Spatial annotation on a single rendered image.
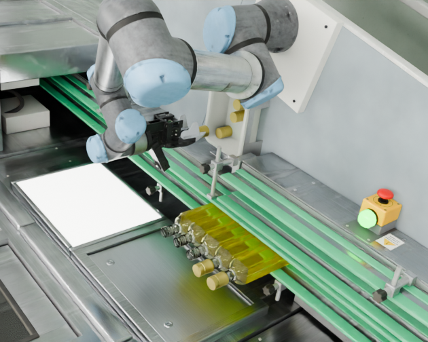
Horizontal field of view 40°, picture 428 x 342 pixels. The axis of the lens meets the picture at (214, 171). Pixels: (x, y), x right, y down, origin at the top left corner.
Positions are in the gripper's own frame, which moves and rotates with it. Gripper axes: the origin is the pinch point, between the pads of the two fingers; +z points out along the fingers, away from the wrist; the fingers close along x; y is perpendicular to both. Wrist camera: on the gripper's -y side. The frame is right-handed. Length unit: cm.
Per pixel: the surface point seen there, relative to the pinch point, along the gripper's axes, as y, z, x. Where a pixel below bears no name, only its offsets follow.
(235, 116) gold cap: 5.1, 10.7, -4.3
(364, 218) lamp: 0, 6, -57
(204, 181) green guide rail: -14.3, 0.5, -5.1
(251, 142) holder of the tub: -1.1, 12.5, -10.9
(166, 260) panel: -31.2, -18.0, -13.5
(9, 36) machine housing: 6, -19, 89
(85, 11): 8, 23, 108
